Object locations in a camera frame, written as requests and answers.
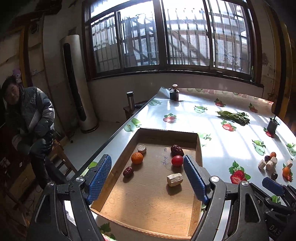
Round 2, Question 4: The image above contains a beige round cylinder block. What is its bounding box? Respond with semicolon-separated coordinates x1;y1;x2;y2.
265;160;274;171

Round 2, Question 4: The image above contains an orange tangerine in box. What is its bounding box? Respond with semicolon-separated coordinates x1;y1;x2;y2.
131;152;144;165

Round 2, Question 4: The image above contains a small dark red date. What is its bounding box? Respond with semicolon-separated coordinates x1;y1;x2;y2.
123;166;134;178

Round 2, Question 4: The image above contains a dark jar with lid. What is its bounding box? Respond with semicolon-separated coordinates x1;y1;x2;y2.
169;84;179;101

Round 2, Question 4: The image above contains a dark plum fruit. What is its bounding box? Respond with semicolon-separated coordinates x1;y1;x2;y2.
271;173;278;181

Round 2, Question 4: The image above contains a white tower air conditioner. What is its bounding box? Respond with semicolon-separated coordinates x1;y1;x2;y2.
61;35;99;133

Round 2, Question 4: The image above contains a bunch of green vegetables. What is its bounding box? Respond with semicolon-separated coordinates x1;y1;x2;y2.
217;110;250;126

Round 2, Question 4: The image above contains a fruit-print tablecloth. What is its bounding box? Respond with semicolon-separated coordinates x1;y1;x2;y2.
78;87;296;241

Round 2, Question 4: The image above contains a small dark side table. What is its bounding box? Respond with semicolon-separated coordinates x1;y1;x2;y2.
123;100;147;120

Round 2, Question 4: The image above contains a large orange tangerine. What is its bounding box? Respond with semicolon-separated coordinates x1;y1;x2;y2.
282;166;290;179

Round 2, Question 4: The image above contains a beige wide cylinder block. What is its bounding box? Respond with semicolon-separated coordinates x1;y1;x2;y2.
286;160;293;168

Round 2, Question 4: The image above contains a red tomato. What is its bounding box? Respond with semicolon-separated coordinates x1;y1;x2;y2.
171;155;184;167

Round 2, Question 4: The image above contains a black cylindrical motor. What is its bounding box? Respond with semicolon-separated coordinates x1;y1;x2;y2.
267;115;279;135

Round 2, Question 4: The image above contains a shallow cardboard box tray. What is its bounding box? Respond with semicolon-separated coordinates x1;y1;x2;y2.
91;128;202;240

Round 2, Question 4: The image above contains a large wrinkled red date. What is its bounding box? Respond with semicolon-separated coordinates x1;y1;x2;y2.
171;145;184;157

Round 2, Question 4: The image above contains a beige rectangular block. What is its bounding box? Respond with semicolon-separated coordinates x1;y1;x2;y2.
166;173;183;187

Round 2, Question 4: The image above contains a dark date fruit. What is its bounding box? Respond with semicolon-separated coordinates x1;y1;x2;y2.
264;155;271;163

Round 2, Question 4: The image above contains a dark framed window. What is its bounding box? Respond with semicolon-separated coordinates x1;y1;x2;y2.
82;1;262;83

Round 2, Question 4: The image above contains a small beige cylinder block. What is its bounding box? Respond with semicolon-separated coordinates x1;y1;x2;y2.
137;144;147;154

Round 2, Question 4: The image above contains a seated person in jacket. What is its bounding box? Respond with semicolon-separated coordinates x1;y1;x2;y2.
1;75;67;189

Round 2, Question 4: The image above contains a wooden chair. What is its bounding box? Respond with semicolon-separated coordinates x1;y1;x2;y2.
49;139;78;177

